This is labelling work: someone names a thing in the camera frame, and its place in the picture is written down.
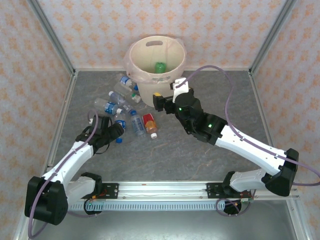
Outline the red-label orange drink bottle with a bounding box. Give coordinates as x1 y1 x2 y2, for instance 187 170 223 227
141 112 159 140

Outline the clear bottle blue-white label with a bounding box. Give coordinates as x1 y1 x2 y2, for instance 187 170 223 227
129 109 147 138

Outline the white-capped blue-label clear bottle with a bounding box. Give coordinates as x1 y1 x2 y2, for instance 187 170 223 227
93 97 124 116

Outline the grey steel sheet panel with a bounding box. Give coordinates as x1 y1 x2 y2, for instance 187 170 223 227
24 201 301 240

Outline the black round cable port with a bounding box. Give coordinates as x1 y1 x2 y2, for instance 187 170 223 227
84 199 104 216

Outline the blue-capped blue-label clear bottle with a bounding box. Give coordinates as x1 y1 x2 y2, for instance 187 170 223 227
119 75 140 91
113 113 128 144

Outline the aluminium frame post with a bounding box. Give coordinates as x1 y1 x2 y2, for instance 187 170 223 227
26 0 76 76
248 0 298 76

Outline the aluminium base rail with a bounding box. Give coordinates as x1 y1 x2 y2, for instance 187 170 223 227
24 181 300 201

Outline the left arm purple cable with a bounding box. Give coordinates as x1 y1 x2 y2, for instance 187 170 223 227
26 109 101 240

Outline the clear unlabelled bottle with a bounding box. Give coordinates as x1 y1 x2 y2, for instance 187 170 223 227
108 90 134 113

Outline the cream plastic bin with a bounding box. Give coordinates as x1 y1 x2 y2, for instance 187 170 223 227
128 35 187 109

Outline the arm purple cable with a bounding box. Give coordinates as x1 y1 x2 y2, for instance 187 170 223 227
174 64 320 218
26 109 101 240

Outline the grey slotted cable duct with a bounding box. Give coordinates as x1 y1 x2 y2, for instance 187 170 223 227
67 200 242 212

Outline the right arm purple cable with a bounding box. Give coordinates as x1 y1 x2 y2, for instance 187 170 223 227
174 64 320 218

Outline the green plastic bottle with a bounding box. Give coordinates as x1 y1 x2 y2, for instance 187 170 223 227
154 61 168 74

